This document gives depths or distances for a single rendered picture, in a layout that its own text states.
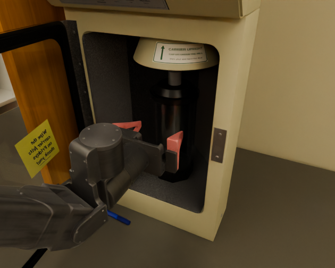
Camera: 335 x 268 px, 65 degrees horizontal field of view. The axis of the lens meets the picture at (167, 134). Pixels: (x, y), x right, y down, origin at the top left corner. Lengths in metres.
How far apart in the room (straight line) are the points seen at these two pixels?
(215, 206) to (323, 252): 0.27
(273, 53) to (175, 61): 0.43
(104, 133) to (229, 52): 0.21
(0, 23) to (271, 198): 0.71
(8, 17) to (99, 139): 0.28
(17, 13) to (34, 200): 0.34
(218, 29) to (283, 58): 0.46
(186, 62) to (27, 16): 0.29
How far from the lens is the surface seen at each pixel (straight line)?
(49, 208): 0.33
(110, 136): 0.36
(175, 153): 0.45
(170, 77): 0.56
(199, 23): 0.41
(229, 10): 0.36
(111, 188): 0.39
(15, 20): 0.55
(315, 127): 0.91
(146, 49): 0.49
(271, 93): 0.87
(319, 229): 0.75
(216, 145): 0.47
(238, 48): 0.40
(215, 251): 0.64
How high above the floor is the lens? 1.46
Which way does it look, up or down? 32 degrees down
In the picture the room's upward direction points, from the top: straight up
